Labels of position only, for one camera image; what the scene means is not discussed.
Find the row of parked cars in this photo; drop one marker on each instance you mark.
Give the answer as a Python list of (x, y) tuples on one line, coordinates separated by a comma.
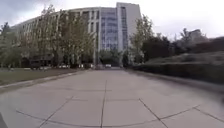
[(83, 66)]

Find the large pale building glass front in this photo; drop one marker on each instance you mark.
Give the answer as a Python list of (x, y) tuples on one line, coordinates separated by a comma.
[(111, 30)]

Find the grey concrete slab pavement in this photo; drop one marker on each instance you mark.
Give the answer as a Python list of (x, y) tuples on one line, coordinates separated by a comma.
[(110, 100)]

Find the tall leafy tree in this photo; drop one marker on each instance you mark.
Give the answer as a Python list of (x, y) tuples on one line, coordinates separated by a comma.
[(142, 36)]

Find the dark bushes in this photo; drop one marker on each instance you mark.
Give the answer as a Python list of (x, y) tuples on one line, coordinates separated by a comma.
[(156, 48)]

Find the row of trees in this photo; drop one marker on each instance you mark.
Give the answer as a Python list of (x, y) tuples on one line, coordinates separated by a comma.
[(50, 43)]

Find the dark trimmed hedge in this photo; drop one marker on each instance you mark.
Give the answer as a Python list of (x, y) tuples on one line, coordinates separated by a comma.
[(186, 70)]

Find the grass lawn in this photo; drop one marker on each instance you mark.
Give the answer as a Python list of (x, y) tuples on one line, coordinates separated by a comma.
[(23, 75)]

